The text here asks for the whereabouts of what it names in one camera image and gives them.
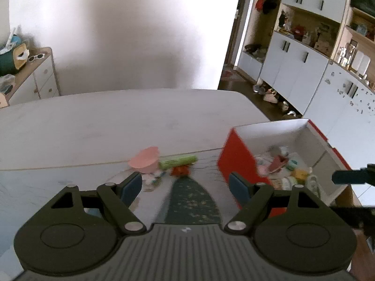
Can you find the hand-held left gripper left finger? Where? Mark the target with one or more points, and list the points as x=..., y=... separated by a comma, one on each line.
x=131, y=188

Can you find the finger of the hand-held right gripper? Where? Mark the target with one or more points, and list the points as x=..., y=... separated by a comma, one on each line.
x=351, y=176
x=357, y=215

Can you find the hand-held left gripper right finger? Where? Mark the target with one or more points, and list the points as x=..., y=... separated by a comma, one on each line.
x=238, y=188

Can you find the red cardboard box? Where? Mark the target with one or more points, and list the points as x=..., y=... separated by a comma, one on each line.
x=234, y=158

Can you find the pink plastic bowl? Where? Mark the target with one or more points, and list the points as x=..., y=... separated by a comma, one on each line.
x=143, y=158

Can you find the brown paper pouch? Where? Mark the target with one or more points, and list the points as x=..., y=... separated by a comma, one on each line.
x=278, y=164

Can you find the small red toy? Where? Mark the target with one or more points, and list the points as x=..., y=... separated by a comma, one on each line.
x=179, y=170

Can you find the green tube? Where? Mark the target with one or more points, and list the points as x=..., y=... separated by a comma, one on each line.
x=177, y=161

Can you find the small grey figurine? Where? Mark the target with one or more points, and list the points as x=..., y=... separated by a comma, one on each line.
x=279, y=151

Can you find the small white blue figurine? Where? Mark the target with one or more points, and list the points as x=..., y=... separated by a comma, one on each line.
x=153, y=178

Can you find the dark green patterned mat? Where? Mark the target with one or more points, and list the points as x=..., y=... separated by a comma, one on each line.
x=190, y=202

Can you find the pile of shoes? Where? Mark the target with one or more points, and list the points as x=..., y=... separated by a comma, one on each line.
x=274, y=98

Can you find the wooden dresser with white drawers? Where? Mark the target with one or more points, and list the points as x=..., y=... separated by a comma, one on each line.
x=44, y=79

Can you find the white sunglasses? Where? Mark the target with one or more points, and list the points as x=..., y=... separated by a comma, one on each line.
x=37, y=57

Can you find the green and yellow tissue box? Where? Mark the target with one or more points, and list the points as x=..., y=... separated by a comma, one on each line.
x=14, y=61

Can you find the black hanging garment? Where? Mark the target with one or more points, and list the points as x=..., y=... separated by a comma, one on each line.
x=269, y=4

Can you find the red hanging garment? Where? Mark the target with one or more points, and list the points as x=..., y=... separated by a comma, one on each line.
x=259, y=1

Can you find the white wall cabinet unit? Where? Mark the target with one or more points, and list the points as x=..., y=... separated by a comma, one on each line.
x=304, y=73

